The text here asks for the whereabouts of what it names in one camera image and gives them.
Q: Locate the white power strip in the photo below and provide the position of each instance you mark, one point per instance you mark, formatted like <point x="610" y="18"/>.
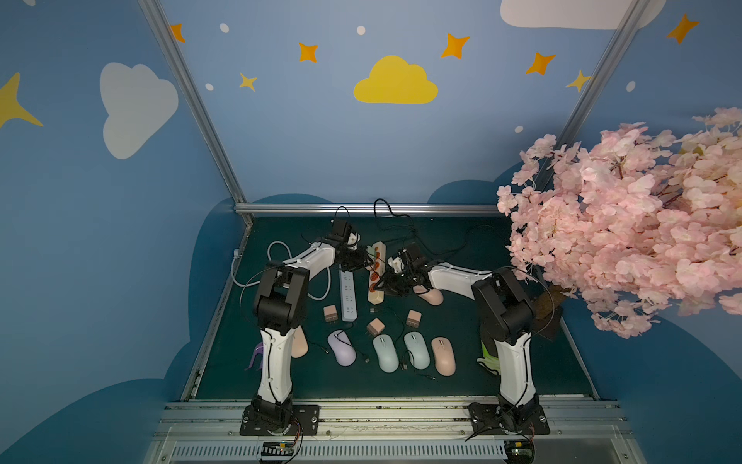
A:
<point x="348" y="297"/>

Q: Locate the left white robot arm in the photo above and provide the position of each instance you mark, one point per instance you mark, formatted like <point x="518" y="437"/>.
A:
<point x="279" y="305"/>

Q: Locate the cream red power strip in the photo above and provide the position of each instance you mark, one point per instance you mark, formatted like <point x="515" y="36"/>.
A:
<point x="377" y="253"/>

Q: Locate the beige pink wireless mouse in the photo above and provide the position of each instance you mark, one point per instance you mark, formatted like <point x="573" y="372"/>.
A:
<point x="300" y="344"/>

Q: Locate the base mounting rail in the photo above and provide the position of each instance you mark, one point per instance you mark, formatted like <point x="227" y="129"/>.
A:
<point x="424" y="429"/>

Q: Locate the pink cherry blossom tree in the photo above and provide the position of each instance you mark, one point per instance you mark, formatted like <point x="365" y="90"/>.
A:
<point x="636" y="224"/>

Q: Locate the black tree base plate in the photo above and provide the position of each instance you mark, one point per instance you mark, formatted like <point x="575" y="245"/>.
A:
<point x="549" y="312"/>

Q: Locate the aluminium frame rail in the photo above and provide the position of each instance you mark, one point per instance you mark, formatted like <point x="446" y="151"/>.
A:
<point x="370" y="209"/>

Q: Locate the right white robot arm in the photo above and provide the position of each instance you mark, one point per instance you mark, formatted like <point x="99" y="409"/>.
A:
<point x="503" y="306"/>

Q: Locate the pink charger adapter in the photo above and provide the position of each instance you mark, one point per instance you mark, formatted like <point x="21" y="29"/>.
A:
<point x="375" y="327"/>
<point x="330" y="314"/>
<point x="413" y="319"/>

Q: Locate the black green work glove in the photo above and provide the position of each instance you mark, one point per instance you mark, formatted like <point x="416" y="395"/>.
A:
<point x="488" y="361"/>

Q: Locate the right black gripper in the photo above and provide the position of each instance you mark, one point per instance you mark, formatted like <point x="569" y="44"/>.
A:
<point x="396" y="279"/>

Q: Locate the purple pink garden fork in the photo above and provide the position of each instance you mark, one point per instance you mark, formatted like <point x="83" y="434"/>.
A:
<point x="255" y="362"/>

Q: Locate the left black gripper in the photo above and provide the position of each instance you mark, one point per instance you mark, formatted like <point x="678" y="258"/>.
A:
<point x="359" y="258"/>

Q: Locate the purple wireless mouse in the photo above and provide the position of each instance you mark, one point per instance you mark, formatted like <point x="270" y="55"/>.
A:
<point x="344" y="352"/>

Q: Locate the light green wireless mouse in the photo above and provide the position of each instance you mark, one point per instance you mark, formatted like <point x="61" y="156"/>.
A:
<point x="386" y="353"/>

